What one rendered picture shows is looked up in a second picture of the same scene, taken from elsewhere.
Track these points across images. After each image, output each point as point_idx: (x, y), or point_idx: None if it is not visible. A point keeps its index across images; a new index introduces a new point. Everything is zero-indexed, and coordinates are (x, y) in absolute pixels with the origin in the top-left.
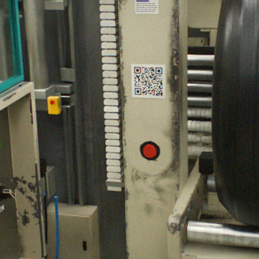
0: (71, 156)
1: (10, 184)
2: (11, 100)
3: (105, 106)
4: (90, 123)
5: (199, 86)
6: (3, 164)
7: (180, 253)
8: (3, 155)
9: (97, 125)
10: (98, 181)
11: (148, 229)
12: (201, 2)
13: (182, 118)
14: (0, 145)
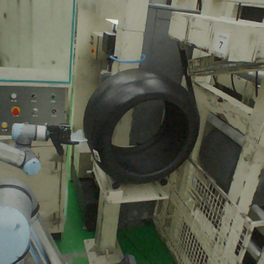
0: None
1: (62, 111)
2: (54, 86)
3: None
4: (133, 115)
5: None
6: (59, 104)
7: (92, 159)
8: (59, 102)
9: (139, 118)
10: (135, 138)
11: None
12: (198, 90)
13: (121, 120)
14: (54, 98)
